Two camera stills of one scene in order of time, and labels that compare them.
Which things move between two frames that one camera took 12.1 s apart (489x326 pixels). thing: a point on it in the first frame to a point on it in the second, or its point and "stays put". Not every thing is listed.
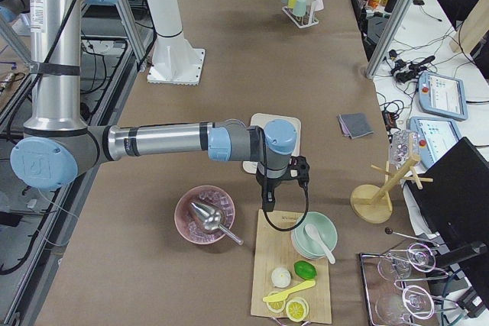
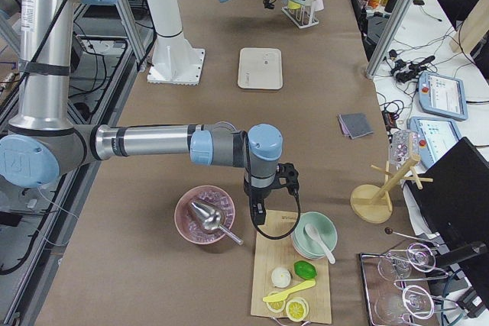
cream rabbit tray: [261, 120] to [260, 68]
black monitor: [453, 209] stays put
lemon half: [297, 310] stays put
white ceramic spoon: [312, 231] stays put
